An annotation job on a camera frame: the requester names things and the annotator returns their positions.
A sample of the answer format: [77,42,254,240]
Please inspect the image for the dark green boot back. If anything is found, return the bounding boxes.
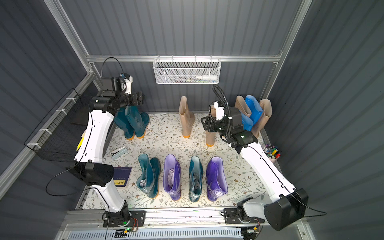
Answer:
[125,106,150,139]

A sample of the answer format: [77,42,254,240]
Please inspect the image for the dark green front boot right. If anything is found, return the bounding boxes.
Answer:
[189,156,204,203]

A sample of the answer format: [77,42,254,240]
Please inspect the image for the dark green boot far left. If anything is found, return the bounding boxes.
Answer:
[114,108,135,140]

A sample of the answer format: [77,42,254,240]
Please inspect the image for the purple front boot left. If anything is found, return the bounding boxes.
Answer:
[163,154,181,201]

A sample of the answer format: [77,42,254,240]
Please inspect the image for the white wire wall basket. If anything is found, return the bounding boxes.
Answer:
[153,58,222,85]

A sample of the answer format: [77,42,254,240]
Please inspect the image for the yellow sticky notes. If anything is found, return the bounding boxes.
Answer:
[76,132,85,151]

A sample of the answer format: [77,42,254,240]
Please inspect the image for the dark blue notebook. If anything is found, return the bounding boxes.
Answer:
[113,167,132,188]

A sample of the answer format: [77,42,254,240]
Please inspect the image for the dark green boot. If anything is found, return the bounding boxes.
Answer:
[137,154,161,199]
[125,106,150,139]
[114,108,135,140]
[189,156,204,203]

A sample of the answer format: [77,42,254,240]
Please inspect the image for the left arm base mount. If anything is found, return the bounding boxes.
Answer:
[102,209,147,228]

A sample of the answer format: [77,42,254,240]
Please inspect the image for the purple boot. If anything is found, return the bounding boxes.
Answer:
[206,157,228,202]
[163,154,181,201]

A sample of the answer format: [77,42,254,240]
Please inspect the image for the black corrugated cable hose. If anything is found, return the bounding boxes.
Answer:
[209,84,232,142]

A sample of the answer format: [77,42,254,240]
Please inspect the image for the purple front boot right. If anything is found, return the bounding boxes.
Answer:
[206,157,228,202]

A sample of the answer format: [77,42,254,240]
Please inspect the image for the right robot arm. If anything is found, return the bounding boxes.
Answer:
[201,107,309,231]

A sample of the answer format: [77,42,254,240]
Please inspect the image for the beige rain boot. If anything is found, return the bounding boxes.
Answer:
[179,96,195,138]
[206,105,216,147]
[235,96,252,118]
[251,99,273,138]

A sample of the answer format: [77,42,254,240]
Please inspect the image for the pink pen cup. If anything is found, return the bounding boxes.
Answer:
[263,145,281,163]

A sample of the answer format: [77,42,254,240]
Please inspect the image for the black wire side basket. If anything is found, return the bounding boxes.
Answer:
[24,88,98,162]

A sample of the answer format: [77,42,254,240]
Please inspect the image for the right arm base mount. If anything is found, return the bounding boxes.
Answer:
[221,207,265,225]

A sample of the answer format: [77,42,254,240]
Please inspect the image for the small pale green device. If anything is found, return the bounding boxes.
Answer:
[111,146,128,160]

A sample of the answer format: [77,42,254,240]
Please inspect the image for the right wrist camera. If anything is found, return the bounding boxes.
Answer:
[211,101,225,121]

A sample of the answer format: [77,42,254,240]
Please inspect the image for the blue rain boot back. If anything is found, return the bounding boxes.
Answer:
[245,95,264,125]

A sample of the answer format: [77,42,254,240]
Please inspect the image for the dark green front boot left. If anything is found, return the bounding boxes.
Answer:
[137,154,161,199]

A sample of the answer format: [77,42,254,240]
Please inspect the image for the blue rain boot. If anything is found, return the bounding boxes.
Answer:
[245,95,264,125]
[241,113,254,131]

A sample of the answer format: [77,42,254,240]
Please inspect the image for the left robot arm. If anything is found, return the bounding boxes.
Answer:
[69,91,149,213]

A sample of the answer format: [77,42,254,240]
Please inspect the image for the blue rain boot front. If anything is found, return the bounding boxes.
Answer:
[241,113,254,131]

